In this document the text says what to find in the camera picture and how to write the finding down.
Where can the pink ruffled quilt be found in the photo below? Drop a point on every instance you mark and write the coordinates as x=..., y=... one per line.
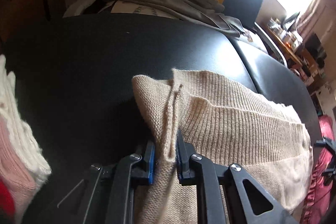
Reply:
x=323, y=200

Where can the wooden desk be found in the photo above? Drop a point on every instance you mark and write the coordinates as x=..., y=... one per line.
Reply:
x=290, y=55

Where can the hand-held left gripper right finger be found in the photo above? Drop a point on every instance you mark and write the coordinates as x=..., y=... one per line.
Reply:
x=179, y=174

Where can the red garment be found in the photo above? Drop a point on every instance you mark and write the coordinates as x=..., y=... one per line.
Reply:
x=5, y=200

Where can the white folded knit sweater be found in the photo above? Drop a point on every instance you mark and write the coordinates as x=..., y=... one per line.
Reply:
x=21, y=134

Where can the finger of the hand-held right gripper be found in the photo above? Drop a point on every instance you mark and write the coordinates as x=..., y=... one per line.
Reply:
x=328, y=145

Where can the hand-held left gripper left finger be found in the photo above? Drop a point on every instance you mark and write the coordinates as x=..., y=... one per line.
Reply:
x=150, y=174

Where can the pink patterned curtain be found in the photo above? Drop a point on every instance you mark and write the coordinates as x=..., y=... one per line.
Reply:
x=315, y=11

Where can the beige printed cushion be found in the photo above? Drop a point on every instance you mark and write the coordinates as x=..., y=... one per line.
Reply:
x=131, y=7

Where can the beige knitted sweater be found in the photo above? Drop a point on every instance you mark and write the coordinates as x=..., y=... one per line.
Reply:
x=236, y=121

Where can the grey garment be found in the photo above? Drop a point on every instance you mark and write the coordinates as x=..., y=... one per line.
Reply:
x=170, y=1

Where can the pink folded knit sweater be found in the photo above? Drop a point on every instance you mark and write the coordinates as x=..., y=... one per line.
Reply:
x=13, y=169

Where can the white cloth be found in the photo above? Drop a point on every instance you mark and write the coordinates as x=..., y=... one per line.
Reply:
x=86, y=2

